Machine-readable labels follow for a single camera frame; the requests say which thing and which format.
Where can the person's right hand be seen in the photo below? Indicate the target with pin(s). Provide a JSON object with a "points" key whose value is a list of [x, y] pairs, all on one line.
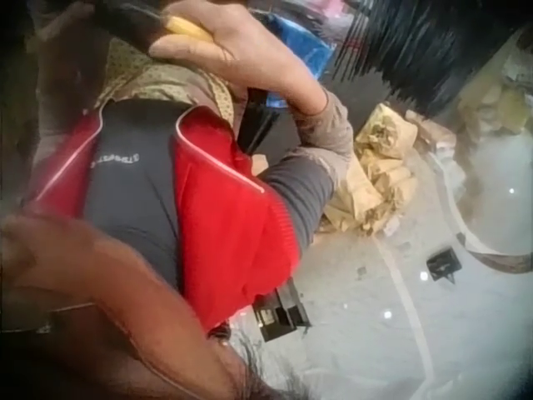
{"points": [[258, 54]]}

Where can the person's left hand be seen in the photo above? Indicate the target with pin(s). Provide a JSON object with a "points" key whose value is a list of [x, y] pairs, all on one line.
{"points": [[64, 27]]}

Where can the blue plastic bag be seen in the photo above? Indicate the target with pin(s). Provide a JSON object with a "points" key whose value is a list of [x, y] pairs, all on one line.
{"points": [[300, 50]]}

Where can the black flat bar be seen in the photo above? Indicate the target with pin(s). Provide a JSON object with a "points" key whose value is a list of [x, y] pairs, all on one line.
{"points": [[258, 118]]}

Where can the bundle of black strips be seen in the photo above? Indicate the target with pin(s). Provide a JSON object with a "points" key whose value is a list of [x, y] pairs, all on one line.
{"points": [[420, 46]]}

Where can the heap of tan paper packets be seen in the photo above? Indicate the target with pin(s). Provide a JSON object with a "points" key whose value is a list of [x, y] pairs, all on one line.
{"points": [[375, 175]]}

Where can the small black plastic part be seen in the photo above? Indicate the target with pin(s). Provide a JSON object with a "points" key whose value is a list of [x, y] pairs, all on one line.
{"points": [[443, 264]]}

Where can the black plastic bracket parts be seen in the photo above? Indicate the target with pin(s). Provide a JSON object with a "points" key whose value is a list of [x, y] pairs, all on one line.
{"points": [[281, 312]]}

